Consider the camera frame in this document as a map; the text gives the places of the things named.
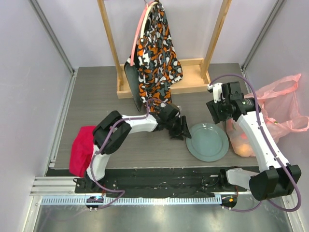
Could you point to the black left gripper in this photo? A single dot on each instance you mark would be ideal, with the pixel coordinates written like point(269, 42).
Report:
point(182, 130)

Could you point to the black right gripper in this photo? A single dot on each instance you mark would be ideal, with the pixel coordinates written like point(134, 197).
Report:
point(215, 111)

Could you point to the pink plastic bag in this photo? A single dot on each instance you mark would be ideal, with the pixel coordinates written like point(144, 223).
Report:
point(280, 109)

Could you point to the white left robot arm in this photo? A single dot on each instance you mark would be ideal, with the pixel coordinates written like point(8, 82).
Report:
point(111, 132)

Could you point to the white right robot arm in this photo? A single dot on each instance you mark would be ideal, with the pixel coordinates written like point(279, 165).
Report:
point(276, 176)

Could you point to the fake orange fruit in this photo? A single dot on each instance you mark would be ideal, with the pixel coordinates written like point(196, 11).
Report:
point(244, 150)

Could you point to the grey round plate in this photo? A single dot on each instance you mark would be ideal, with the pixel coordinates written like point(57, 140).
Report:
point(208, 142)

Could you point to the wooden clothes rack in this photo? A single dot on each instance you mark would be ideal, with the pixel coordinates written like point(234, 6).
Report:
point(195, 70)

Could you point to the orange grey patterned garment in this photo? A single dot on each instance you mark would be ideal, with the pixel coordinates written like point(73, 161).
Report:
point(158, 66)

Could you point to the red cloth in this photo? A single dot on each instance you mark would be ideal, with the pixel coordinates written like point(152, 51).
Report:
point(81, 151)

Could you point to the pink clothes hanger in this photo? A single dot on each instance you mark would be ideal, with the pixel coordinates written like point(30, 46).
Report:
point(141, 27)

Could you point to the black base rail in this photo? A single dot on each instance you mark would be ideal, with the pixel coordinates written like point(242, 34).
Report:
point(187, 182)

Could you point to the white cable duct strip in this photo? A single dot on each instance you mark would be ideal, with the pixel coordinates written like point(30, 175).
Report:
point(96, 200)

